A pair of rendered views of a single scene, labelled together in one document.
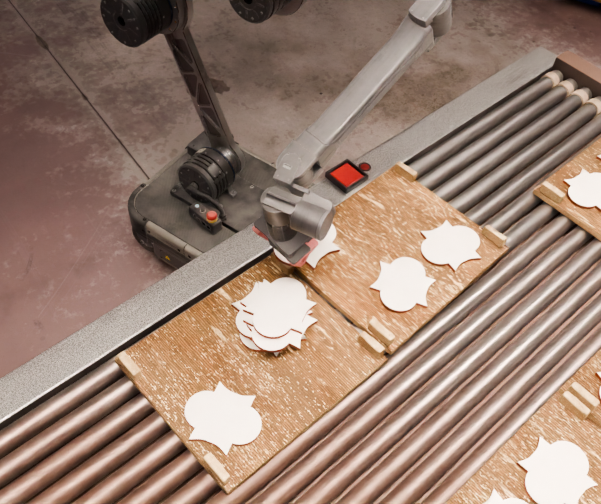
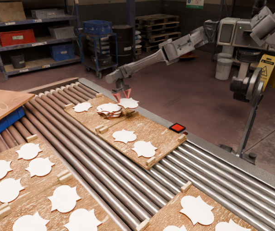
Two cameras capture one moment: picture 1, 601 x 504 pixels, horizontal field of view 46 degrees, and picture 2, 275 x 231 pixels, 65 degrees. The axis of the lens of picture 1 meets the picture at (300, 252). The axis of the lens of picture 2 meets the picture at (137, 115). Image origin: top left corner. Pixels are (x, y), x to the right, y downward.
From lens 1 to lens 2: 1.71 m
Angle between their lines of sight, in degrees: 68
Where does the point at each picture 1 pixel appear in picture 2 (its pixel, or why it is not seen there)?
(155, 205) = not seen: hidden behind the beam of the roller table
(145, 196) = not seen: hidden behind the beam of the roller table
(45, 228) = not seen: hidden behind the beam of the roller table
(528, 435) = (57, 162)
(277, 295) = (114, 107)
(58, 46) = not seen: outside the picture
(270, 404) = (84, 113)
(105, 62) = not seen: outside the picture
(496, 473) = (47, 153)
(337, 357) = (97, 123)
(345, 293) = (121, 125)
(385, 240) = (145, 134)
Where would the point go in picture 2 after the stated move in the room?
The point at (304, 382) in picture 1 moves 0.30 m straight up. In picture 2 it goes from (90, 118) to (84, 76)
